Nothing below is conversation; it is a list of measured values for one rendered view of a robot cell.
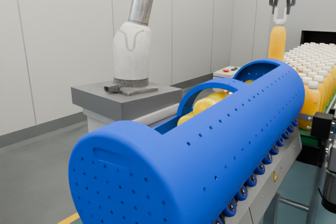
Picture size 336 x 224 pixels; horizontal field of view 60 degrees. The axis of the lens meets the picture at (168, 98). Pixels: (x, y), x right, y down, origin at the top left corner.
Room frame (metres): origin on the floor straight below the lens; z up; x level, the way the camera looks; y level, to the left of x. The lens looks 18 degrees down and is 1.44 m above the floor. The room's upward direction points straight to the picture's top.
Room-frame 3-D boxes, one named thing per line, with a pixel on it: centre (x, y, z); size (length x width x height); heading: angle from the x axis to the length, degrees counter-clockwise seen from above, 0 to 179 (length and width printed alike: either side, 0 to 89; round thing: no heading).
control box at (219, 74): (1.54, -0.33, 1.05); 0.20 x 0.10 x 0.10; 145
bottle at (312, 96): (1.23, -0.64, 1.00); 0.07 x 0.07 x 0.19
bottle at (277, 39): (1.39, -0.52, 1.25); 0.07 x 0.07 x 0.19
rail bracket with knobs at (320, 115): (1.13, -0.64, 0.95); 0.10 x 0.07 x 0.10; 55
